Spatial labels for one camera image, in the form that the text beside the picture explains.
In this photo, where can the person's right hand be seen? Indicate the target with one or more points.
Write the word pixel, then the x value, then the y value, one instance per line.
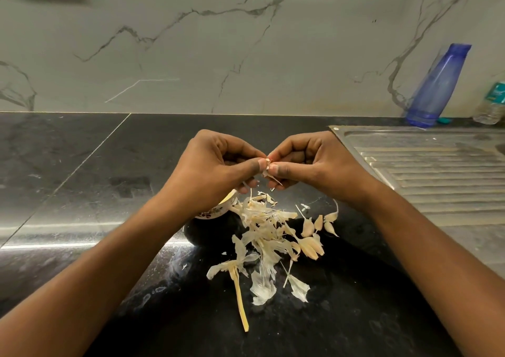
pixel 331 167

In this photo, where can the person's left hand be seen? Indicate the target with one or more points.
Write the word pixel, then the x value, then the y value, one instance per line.
pixel 201 179

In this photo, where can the person's left thumb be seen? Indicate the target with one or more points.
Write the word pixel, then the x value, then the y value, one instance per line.
pixel 250 167

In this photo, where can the person's right thumb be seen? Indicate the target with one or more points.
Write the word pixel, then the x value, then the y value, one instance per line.
pixel 292 170

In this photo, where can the garlic clove with peel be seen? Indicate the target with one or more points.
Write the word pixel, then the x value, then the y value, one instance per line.
pixel 270 171

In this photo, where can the person's left forearm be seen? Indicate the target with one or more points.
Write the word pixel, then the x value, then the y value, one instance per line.
pixel 90 285

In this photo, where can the person's right forearm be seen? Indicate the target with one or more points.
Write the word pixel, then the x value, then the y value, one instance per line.
pixel 438 274

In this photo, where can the small white floral bowl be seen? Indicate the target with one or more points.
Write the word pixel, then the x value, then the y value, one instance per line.
pixel 216 210

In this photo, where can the unpeeled garlic clove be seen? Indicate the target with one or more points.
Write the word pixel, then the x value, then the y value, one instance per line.
pixel 318 222
pixel 307 228
pixel 311 247
pixel 330 228

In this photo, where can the pile of garlic peels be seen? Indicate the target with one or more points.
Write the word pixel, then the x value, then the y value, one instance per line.
pixel 265 234

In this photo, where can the dry garlic stem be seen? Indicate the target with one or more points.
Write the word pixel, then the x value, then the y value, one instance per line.
pixel 240 301

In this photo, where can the steel sink drainboard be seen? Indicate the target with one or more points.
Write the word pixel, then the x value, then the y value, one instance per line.
pixel 442 171

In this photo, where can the teal bottle cap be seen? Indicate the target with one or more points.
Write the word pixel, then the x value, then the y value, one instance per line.
pixel 444 120

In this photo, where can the blue plastic water bottle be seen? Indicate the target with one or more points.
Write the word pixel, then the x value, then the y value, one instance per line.
pixel 436 88

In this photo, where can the clear plastic bottle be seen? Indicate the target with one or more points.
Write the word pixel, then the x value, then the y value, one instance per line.
pixel 491 106

